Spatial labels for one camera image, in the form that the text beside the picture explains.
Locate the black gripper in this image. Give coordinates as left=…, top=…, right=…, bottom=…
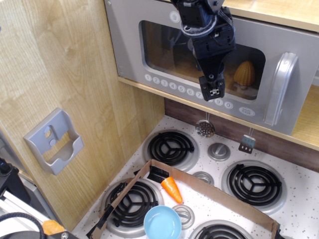
left=192, top=24, right=236, bottom=101

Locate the grey toy microwave door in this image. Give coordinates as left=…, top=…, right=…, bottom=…
left=106, top=0, right=319, bottom=135

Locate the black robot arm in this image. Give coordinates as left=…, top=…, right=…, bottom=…
left=172, top=0, right=236, bottom=101

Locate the yellow toy corn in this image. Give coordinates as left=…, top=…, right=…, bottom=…
left=234, top=61, right=255, bottom=86

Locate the toy strainer ladle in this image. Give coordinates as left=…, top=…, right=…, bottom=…
left=195, top=113, right=215, bottom=138

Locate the toy slotted spatula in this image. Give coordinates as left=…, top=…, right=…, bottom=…
left=238, top=135, right=256, bottom=154

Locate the grey stove knob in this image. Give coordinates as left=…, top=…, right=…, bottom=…
left=207, top=143, right=231, bottom=161

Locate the back left stove burner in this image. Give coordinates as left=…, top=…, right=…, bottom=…
left=143, top=130, right=199, bottom=172

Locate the stove burner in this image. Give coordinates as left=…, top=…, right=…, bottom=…
left=221, top=160, right=287, bottom=215
left=188, top=220, right=252, bottom=239
left=143, top=130, right=199, bottom=172
left=106, top=179, right=164, bottom=239

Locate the middle silver stove knob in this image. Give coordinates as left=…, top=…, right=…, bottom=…
left=193, top=171, right=214, bottom=186

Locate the silver stove knob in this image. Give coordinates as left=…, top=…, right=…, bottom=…
left=173, top=205, right=195, bottom=230
left=193, top=171, right=214, bottom=186

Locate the brown cardboard barrier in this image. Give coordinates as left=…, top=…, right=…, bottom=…
left=87, top=159, right=281, bottom=239

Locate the back right stove burner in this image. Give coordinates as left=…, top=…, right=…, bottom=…
left=221, top=160, right=287, bottom=215

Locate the orange toy carrot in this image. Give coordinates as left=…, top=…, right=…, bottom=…
left=160, top=177, right=183, bottom=204

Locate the front silver stove knob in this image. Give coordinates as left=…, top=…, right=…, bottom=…
left=173, top=205, right=195, bottom=230

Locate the front right stove burner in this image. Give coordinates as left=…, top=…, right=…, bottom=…
left=188, top=220, right=252, bottom=239

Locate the light blue bowl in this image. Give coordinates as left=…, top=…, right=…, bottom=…
left=144, top=206, right=182, bottom=239

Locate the front left stove burner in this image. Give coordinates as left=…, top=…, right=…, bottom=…
left=106, top=179, right=164, bottom=239

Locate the orange object bottom left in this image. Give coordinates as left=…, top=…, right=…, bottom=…
left=42, top=220, right=65, bottom=235

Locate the grey wall holder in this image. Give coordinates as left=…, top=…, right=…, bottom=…
left=24, top=108, right=84, bottom=175

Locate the black braided cable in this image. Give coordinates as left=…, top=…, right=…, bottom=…
left=0, top=212, right=45, bottom=239

